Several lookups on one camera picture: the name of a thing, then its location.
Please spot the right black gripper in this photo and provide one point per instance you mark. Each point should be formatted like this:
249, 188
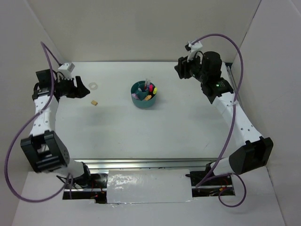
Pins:
183, 65

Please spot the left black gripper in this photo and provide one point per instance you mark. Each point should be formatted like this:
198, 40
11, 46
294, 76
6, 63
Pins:
80, 92

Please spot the clear tape roll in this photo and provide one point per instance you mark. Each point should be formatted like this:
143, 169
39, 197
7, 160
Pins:
93, 86

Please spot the beige eraser block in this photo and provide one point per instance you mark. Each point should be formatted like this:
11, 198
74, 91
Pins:
94, 103

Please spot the black yellow highlighter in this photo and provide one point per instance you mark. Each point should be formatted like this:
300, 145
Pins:
154, 90

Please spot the black pink highlighter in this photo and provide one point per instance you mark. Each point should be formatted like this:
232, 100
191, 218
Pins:
151, 88

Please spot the orange highlighter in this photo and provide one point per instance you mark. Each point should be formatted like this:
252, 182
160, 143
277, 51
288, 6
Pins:
147, 98

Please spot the purple pink highlighter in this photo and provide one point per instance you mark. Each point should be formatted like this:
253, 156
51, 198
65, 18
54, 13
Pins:
135, 96

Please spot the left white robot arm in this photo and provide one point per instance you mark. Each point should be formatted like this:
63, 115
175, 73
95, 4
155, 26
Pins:
43, 148

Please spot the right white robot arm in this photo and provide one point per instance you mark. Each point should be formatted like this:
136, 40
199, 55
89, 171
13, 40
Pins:
253, 149

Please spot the teal round organizer container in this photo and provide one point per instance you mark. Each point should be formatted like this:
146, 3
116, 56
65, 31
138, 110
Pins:
143, 94

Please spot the white foil cover plate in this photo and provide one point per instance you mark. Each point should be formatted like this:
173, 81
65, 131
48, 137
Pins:
148, 186

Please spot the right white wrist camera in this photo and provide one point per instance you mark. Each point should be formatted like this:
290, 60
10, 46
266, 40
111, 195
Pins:
193, 48

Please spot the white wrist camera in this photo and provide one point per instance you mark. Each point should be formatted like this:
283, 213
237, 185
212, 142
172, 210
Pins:
193, 48
66, 69

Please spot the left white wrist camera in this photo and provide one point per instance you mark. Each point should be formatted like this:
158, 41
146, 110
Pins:
66, 69

